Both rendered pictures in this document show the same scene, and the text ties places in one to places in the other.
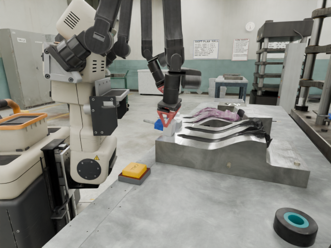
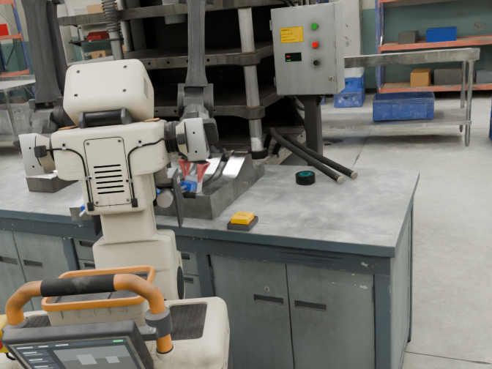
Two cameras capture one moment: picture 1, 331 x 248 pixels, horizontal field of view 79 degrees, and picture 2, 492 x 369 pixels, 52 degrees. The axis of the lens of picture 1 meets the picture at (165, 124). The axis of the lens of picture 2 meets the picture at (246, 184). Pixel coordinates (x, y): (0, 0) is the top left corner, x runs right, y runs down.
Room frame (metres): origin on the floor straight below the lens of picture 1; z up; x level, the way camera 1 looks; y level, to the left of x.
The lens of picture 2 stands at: (0.44, 1.64, 1.48)
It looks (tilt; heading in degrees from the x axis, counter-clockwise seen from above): 19 degrees down; 275
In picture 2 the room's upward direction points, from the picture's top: 6 degrees counter-clockwise
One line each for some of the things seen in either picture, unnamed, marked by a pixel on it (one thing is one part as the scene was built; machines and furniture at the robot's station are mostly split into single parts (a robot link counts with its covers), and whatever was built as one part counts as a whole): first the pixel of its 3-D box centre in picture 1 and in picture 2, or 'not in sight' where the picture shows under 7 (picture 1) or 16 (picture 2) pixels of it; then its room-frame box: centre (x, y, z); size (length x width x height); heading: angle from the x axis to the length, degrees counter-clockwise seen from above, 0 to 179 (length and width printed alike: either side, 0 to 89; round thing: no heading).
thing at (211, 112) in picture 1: (215, 113); not in sight; (1.10, -0.28, 0.90); 0.26 x 0.18 x 0.08; 87
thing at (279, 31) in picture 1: (277, 69); not in sight; (5.12, -2.72, 1.03); 1.54 x 0.94 x 2.06; 163
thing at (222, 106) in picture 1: (231, 108); (56, 177); (1.50, -0.50, 0.84); 0.20 x 0.15 x 0.07; 70
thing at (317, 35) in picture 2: not in sight; (313, 158); (0.30, -0.82, 0.74); 0.31 x 0.22 x 1.47; 160
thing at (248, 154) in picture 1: (226, 142); (210, 176); (0.74, -0.24, 0.87); 0.50 x 0.26 x 0.14; 70
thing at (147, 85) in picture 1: (160, 82); not in sight; (7.88, 0.20, 0.47); 1.52 x 0.77 x 0.94; 73
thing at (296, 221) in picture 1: (294, 226); (305, 177); (0.37, -0.29, 0.82); 0.08 x 0.08 x 0.04
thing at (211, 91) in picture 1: (216, 92); not in sight; (7.26, -1.85, 0.16); 0.60 x 0.42 x 0.33; 69
